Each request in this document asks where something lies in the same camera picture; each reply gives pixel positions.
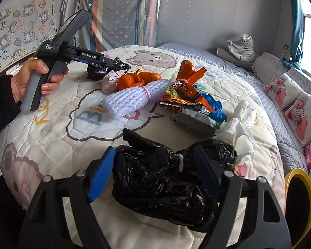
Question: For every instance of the white hanging cloth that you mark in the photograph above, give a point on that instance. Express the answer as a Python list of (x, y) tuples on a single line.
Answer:
[(71, 7)]

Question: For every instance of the light grey pillow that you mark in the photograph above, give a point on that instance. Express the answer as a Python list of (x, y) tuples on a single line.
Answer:
[(268, 67)]

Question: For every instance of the pink cloth wad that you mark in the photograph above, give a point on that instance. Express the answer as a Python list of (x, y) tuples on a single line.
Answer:
[(111, 83)]

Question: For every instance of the person's left forearm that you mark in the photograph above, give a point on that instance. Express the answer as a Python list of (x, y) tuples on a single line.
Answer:
[(1, 106)]

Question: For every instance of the blue curtain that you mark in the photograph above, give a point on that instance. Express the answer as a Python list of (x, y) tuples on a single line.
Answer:
[(296, 26)]

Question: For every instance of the grey quilted bedspread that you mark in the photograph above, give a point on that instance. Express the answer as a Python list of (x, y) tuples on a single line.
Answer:
[(280, 129)]

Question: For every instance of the plain orange snack wrapper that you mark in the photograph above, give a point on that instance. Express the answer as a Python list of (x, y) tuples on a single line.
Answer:
[(188, 70)]

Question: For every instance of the grey lace-trimmed sheet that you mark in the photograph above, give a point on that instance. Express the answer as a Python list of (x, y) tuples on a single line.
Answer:
[(186, 49)]

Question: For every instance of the white foam fruit net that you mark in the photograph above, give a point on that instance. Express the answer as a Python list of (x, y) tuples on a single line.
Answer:
[(129, 99)]

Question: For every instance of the small black plastic bag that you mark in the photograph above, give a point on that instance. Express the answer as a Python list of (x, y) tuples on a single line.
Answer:
[(98, 72)]

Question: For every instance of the tiger plush in plastic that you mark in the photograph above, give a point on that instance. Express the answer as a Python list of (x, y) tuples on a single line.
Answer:
[(245, 46)]

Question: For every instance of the white tissue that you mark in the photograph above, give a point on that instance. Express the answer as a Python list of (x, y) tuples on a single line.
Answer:
[(239, 129)]

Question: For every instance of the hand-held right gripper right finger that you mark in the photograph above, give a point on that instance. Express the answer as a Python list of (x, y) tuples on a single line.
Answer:
[(206, 171)]

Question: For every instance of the grey patterned cushion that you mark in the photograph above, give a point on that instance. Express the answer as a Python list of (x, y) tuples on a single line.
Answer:
[(305, 80)]

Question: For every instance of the baby print pillow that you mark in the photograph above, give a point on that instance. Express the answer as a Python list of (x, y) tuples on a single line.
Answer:
[(282, 89), (300, 116)]

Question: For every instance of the dark grey pillow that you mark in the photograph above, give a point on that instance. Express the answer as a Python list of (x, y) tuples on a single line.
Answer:
[(228, 55)]

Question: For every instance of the cartoon printed wall cloth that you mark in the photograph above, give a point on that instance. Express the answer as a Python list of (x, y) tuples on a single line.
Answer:
[(15, 31)]

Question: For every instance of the printed cartoon quilt blanket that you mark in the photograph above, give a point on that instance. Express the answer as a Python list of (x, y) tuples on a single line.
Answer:
[(67, 134)]

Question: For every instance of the yellow-rimmed trash bin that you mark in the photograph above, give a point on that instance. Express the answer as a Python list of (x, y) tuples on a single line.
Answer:
[(299, 207)]

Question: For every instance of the green and silver snack wrapper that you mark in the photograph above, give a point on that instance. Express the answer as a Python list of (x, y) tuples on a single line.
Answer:
[(194, 123)]

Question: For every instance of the large black plastic bag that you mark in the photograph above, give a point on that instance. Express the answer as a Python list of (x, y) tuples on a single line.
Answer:
[(150, 181)]

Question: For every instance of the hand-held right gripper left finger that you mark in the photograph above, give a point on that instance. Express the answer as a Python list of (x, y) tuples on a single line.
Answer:
[(102, 176)]

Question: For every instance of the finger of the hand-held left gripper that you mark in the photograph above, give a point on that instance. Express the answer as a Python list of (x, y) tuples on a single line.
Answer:
[(107, 61)]

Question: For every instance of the person's left hand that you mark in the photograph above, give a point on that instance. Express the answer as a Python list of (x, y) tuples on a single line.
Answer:
[(22, 83)]

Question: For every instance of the orange and black snack wrapper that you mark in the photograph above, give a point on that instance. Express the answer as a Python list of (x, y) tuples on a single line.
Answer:
[(189, 96)]

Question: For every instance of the blue rubber glove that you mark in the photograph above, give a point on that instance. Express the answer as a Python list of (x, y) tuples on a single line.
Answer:
[(216, 109)]

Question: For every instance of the orange peel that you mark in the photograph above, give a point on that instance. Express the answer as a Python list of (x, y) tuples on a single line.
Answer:
[(127, 83)]

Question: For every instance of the striped hanging bed sheet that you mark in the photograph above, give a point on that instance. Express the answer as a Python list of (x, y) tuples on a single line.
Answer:
[(119, 13)]

